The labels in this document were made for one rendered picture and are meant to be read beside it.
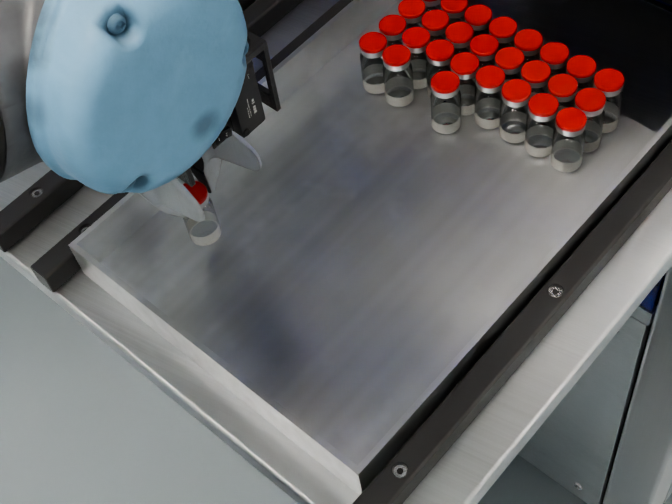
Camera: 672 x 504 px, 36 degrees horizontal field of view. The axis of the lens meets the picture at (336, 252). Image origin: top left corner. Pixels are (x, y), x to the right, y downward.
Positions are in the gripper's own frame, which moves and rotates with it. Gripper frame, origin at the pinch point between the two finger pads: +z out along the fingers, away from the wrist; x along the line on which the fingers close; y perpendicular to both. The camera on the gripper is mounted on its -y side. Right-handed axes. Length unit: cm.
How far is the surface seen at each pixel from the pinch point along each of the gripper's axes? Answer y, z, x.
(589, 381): 16, 54, 31
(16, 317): -75, 95, 1
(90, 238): -5.1, 4.3, -5.5
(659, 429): 25, 55, 31
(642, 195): 21.8, 5.2, 20.3
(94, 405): -52, 95, -1
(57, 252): -6.8, 5.3, -7.4
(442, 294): 15.5, 7.1, 7.0
